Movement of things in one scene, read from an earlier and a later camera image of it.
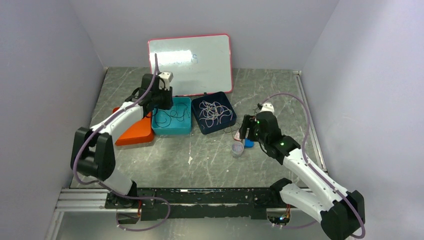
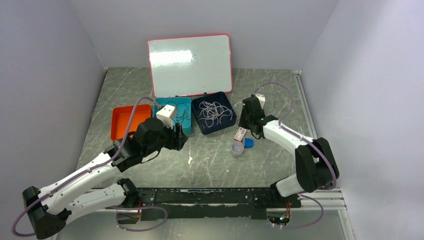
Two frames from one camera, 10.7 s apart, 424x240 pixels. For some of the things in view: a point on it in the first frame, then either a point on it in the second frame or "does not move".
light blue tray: [176, 121] does not move
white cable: [211, 111] does not move
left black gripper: [169, 102] → [177, 138]
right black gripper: [246, 124] → [242, 123]
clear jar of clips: [237, 149] does not move
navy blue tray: [213, 111] does not move
